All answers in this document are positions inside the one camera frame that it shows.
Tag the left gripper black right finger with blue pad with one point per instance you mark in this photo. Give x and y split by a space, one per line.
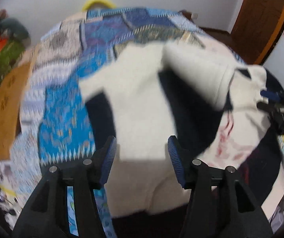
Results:
220 204

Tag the yellow curved headboard tube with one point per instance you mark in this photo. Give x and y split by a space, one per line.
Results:
90 4

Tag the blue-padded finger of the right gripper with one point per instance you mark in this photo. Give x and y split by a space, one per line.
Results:
272 96

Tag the black and white striped sweater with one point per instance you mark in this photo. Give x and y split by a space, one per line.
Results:
208 100

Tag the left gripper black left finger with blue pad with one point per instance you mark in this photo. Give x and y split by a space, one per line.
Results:
46 213

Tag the blue patchwork bedspread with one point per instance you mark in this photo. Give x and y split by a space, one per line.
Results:
60 129

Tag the green laundry basket with clutter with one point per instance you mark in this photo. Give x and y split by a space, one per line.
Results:
14 39

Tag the brown wooden door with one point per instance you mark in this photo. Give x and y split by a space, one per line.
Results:
258 26

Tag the wooden lap desk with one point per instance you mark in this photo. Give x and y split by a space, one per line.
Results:
11 91

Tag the papers beside bed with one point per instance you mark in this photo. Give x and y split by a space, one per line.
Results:
12 200

